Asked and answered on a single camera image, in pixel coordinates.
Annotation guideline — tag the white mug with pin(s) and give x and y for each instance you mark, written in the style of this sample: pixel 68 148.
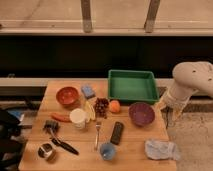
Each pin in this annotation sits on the white mug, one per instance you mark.
pixel 79 118

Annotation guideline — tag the yellow banana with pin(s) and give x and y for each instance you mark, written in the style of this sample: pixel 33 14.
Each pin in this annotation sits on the yellow banana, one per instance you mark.
pixel 90 110

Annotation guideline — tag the orange fruit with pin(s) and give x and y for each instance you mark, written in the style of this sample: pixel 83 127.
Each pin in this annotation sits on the orange fruit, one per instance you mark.
pixel 114 106

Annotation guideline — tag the black remote control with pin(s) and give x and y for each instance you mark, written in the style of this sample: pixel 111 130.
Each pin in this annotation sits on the black remote control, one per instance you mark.
pixel 117 133

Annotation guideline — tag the blue sponge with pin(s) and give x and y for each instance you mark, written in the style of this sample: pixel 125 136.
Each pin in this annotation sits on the blue sponge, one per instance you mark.
pixel 87 92

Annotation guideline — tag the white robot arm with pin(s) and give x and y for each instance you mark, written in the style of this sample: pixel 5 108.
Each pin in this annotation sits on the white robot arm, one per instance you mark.
pixel 188 79

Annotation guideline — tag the dark red grapes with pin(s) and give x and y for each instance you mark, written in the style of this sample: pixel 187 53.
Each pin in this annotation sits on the dark red grapes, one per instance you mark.
pixel 100 107

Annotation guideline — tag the red bowl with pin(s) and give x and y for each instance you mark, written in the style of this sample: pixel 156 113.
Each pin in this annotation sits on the red bowl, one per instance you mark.
pixel 67 96

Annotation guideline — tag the small metal tin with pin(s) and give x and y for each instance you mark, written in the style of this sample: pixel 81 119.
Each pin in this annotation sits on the small metal tin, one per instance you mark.
pixel 46 151

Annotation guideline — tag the black binder clip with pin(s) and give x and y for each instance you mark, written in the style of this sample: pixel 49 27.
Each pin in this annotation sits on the black binder clip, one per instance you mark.
pixel 51 126

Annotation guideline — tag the blue cup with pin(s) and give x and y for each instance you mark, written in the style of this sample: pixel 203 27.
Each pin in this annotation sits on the blue cup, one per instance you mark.
pixel 107 151

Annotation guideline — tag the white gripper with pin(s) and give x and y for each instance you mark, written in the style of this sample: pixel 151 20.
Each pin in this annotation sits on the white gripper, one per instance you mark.
pixel 175 97

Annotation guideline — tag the purple bowl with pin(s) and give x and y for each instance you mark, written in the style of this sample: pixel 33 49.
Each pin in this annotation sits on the purple bowl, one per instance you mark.
pixel 141 113

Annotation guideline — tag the light blue towel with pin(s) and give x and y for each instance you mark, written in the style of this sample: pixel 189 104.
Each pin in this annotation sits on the light blue towel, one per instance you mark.
pixel 161 150

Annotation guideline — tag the black bag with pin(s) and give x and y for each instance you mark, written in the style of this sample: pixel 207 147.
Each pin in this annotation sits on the black bag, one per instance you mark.
pixel 9 148

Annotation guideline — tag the green plastic tray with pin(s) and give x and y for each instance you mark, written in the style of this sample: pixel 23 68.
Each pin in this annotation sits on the green plastic tray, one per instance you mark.
pixel 132 86

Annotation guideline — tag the orange carrot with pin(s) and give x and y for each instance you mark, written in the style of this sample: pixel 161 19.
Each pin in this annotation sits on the orange carrot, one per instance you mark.
pixel 60 118

